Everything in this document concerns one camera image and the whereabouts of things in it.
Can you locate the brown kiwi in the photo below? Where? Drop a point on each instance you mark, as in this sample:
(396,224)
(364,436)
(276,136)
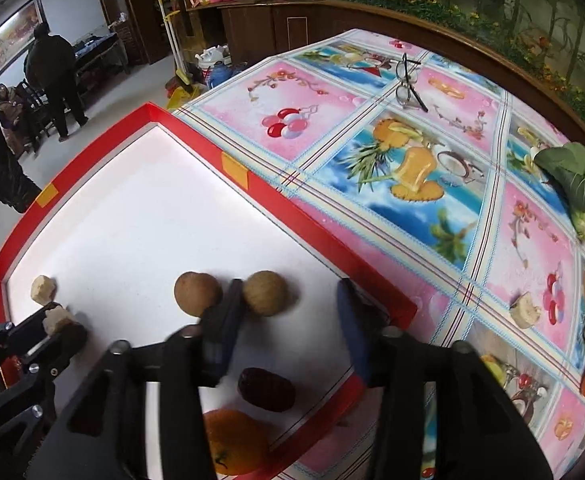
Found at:
(266,292)
(197,294)

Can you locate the dark red date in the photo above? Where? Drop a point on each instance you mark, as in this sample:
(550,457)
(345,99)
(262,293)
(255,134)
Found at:
(266,390)

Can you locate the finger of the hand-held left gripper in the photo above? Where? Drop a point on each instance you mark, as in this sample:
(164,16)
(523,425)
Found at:
(2,335)
(67,342)

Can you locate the dark wooden cabinet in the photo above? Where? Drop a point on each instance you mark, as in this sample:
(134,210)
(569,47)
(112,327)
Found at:
(252,30)

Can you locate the green leafy vegetable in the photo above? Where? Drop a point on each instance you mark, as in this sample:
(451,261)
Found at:
(572,175)

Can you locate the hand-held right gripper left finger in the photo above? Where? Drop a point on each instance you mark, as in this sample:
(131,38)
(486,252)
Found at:
(227,320)

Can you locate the black eyeglasses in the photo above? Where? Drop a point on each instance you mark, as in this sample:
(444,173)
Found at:
(407,82)

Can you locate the framed wall painting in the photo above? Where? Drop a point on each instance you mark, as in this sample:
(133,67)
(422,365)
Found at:
(2,55)

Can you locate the red cardboard tray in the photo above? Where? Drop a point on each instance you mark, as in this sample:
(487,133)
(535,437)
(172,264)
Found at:
(147,210)

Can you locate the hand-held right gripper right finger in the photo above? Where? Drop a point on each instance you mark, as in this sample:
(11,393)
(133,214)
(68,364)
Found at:
(352,325)

